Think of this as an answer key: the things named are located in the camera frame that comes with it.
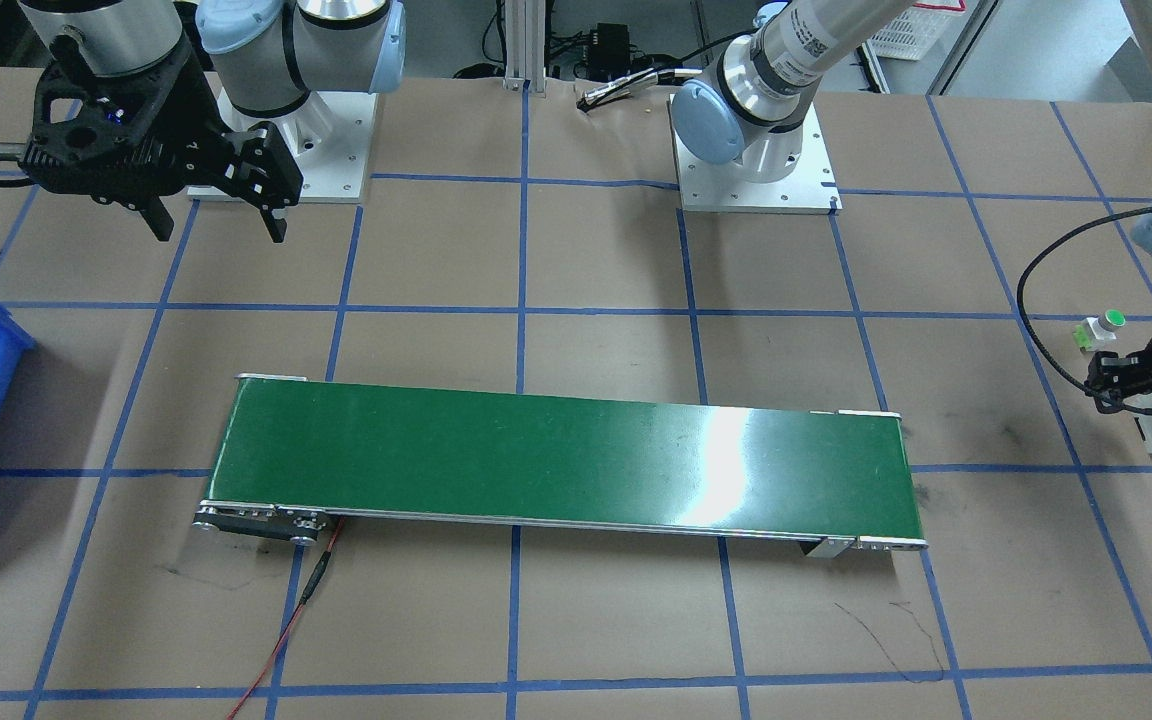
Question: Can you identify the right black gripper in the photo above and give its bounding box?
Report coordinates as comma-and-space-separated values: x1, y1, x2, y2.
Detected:
18, 41, 303, 243

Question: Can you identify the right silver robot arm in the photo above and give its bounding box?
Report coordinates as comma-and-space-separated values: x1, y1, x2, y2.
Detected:
13, 1, 406, 243

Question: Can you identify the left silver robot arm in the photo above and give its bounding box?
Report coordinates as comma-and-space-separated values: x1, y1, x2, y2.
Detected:
670, 1, 1152, 418

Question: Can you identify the green conveyor belt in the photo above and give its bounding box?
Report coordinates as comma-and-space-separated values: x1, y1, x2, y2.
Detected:
195, 376, 929, 559

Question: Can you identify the green push button switch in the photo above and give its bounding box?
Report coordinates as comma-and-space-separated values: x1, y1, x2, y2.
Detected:
1071, 306, 1126, 354

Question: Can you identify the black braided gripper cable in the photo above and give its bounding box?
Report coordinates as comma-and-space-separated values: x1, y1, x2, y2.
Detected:
1015, 200, 1152, 414

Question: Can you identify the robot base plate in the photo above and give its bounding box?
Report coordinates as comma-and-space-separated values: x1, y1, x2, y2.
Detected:
673, 105, 842, 214
184, 90, 379, 205

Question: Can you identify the red black conveyor wire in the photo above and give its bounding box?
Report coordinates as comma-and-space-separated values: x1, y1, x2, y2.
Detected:
226, 518, 347, 720

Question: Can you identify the aluminium frame post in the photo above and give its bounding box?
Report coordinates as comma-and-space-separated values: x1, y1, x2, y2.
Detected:
502, 0, 548, 96

